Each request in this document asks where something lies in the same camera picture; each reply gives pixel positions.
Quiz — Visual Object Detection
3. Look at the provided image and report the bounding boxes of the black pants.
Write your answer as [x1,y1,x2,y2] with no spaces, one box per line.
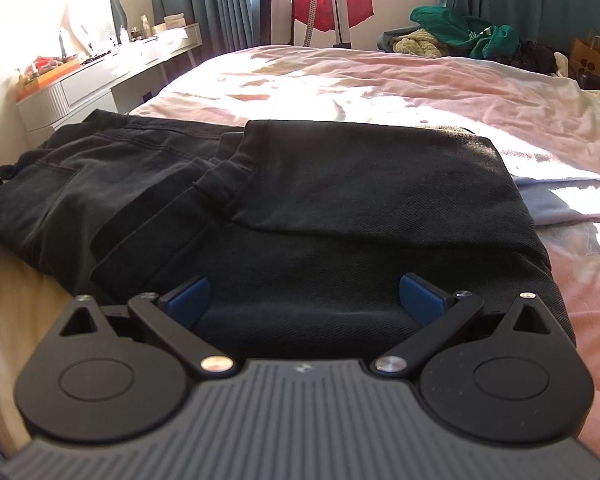
[0,112,570,360]

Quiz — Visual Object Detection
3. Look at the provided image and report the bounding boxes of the white dressing table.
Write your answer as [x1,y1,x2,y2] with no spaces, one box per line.
[17,24,202,148]

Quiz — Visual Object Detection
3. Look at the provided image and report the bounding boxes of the orange tray with items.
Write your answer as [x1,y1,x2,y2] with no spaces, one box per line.
[15,55,81,102]

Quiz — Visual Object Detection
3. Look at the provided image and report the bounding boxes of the pastel bed sheet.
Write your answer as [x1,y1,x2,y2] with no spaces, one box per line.
[0,43,600,466]

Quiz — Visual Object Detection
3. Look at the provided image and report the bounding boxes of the yellow knitted garment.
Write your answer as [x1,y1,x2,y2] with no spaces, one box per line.
[390,28,450,58]

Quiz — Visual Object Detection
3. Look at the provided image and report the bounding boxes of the black armchair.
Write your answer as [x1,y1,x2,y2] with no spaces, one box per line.
[577,60,600,90]

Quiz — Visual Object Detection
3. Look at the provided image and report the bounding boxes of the green garment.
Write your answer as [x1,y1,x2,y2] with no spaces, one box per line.
[410,6,520,60]

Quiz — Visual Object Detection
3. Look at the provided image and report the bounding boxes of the brown paper bag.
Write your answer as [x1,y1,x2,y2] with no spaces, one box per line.
[568,30,600,77]

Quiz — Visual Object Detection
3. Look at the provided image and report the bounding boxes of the red garment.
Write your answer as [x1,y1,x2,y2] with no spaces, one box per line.
[294,0,374,32]

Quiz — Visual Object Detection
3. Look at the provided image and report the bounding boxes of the white air purifier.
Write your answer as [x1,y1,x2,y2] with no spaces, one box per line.
[260,0,294,46]

